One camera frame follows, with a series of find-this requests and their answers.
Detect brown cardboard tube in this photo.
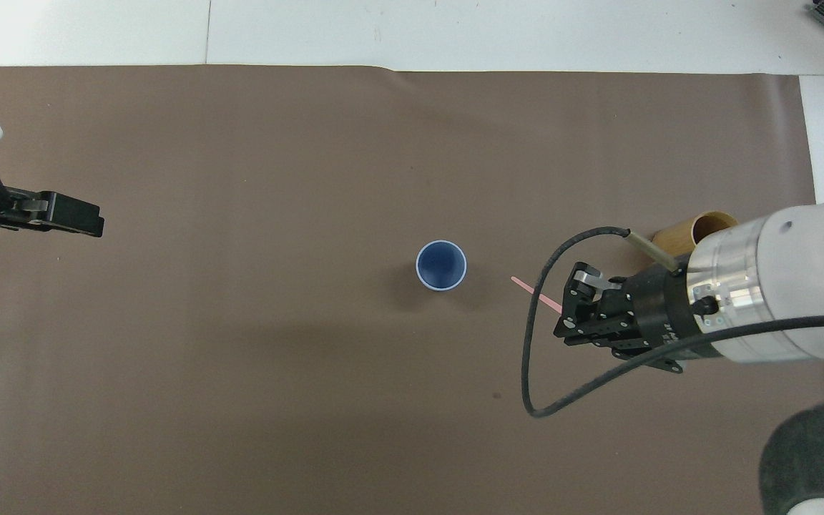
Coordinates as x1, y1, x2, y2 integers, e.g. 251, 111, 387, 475
651, 209, 740, 259

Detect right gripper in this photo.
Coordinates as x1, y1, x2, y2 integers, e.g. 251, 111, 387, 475
553, 260, 717, 375

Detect blue cup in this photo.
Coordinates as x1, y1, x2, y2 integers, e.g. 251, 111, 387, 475
415, 240, 469, 293

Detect pink chopstick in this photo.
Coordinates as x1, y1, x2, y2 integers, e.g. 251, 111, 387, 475
510, 275, 565, 315

